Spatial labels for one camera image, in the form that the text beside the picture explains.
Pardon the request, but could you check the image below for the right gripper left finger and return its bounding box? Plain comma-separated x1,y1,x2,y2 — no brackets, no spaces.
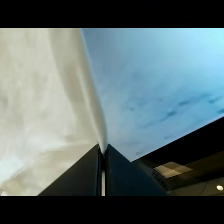
38,143,103,197

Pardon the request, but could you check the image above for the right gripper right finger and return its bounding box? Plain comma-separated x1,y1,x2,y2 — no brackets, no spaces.
104,143,168,197

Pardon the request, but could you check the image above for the white garment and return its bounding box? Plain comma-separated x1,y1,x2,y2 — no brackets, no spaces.
0,28,109,197

